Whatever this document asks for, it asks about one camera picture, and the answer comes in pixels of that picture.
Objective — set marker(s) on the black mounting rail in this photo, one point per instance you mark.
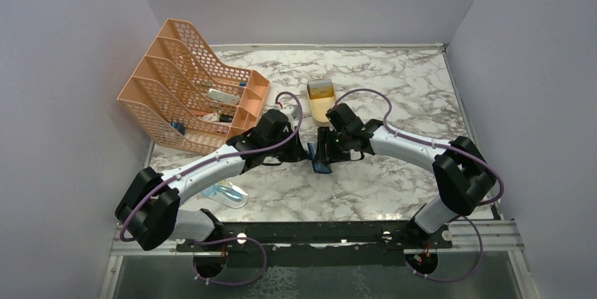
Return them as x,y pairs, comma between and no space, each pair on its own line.
310,244

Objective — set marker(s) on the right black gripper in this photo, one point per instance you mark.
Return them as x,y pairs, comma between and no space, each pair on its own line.
324,149

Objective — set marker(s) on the dark blue card holder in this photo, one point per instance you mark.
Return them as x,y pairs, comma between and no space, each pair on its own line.
322,168

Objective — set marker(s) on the stack of credit cards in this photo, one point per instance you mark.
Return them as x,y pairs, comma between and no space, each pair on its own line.
320,88

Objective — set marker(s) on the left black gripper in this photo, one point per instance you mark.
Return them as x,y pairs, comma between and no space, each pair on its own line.
297,153

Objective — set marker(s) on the white grey eraser box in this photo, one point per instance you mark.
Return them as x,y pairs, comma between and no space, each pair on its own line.
223,97

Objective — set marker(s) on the beige oval tray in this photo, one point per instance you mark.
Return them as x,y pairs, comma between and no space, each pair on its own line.
319,107

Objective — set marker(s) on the blue item in organizer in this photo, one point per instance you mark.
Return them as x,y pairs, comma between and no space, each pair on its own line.
179,127

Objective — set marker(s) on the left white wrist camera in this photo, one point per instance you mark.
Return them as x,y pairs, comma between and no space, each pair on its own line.
291,111

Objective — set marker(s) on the orange plastic file organizer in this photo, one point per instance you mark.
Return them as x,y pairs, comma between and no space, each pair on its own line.
170,84

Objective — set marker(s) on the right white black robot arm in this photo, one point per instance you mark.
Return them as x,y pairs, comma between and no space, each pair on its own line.
460,171

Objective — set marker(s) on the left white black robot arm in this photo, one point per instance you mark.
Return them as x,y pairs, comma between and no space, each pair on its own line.
149,212

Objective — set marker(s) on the clear blister pack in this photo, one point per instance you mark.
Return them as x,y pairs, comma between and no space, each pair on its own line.
226,193

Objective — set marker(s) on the small black item in organizer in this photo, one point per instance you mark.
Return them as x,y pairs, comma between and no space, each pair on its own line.
225,118

